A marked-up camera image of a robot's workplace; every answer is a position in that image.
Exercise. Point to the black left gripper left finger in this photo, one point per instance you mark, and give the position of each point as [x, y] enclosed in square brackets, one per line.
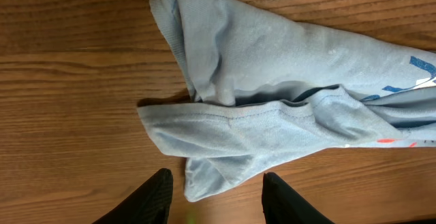
[148, 204]

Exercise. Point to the light blue printed t-shirt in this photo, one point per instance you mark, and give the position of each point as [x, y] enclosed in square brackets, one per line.
[266, 90]

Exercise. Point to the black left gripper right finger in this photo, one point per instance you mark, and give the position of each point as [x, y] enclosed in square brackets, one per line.
[283, 205]

